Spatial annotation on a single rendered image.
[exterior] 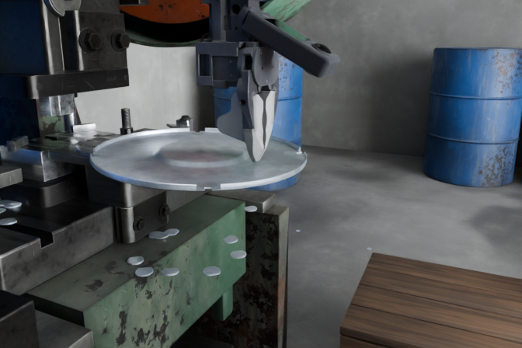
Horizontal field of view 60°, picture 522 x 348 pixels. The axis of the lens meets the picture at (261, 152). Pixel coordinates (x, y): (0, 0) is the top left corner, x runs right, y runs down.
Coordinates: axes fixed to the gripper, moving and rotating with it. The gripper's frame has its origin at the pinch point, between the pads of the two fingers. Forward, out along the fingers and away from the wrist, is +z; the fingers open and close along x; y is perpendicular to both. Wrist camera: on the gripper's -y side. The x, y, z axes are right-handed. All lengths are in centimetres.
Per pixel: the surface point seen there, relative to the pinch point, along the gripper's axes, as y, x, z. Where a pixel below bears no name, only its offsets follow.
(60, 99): 33.9, 1.1, -5.1
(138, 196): 18.5, 2.5, 8.1
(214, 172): 3.4, 6.1, 1.6
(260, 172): -1.2, 2.7, 1.8
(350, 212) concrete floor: 32, -184, 80
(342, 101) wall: 79, -330, 38
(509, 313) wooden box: -36, -52, 45
